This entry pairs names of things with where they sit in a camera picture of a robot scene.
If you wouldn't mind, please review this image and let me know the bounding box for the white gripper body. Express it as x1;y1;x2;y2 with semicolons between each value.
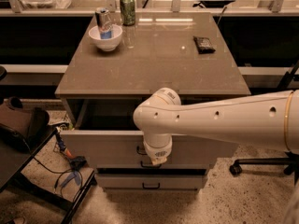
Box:
143;133;172;162

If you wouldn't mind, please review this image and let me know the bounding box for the grey top drawer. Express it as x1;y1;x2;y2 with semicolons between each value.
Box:
59;98;240;170

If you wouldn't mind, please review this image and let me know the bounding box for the grey drawer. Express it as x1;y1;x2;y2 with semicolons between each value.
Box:
96;161;215;169
95;174;207;190
59;98;240;170

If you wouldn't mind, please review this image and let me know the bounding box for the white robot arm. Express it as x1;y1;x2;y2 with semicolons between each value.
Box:
133;88;299;165

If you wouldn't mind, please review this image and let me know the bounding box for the grey bottom drawer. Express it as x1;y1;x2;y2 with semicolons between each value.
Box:
95;174;207;190

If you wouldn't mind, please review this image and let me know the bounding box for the grey middle drawer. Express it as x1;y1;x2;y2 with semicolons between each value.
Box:
96;161;215;169

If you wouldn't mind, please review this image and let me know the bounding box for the grey drawer cabinet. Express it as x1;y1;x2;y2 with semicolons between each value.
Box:
55;12;249;176

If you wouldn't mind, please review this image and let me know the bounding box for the red apple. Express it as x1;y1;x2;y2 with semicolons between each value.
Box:
64;149;74;159

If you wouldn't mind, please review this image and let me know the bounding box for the blue chip bag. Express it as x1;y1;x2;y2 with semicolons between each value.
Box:
55;128;66;152

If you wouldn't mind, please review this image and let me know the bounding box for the black snack packet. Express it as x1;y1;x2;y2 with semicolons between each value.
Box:
193;36;216;54

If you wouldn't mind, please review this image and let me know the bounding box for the white ceramic bowl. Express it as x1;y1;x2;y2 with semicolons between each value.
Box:
88;24;122;51

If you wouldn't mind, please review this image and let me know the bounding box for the black office chair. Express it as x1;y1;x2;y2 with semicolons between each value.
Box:
229;151;299;224

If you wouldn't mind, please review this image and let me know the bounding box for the brown bag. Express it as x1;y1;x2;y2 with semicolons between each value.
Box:
0;97;50;152

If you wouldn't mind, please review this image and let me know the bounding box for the silver blue can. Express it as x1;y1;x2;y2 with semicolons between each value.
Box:
95;7;112;39

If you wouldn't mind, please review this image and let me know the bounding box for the black side table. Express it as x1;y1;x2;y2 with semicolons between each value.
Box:
0;125;96;224

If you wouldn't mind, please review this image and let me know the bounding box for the green soda can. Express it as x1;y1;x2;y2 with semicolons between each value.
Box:
120;0;135;26

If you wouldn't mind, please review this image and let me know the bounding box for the black floor cable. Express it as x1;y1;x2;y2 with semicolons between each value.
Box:
32;156;88;201

